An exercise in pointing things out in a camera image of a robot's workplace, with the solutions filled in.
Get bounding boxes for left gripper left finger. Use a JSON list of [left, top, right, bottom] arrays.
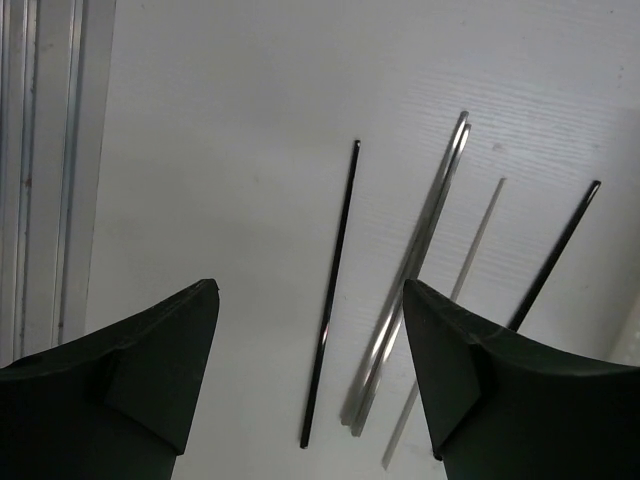
[[1, 279, 220, 479]]

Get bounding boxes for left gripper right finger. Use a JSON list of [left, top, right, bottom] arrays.
[[434, 309, 639, 479]]

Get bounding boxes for black chopstick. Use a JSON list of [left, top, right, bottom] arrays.
[[299, 139, 361, 450], [506, 180, 602, 331]]

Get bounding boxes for white chopstick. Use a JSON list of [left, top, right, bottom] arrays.
[[382, 178, 506, 468]]

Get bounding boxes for aluminium rail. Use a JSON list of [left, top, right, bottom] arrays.
[[1, 1, 116, 364]]

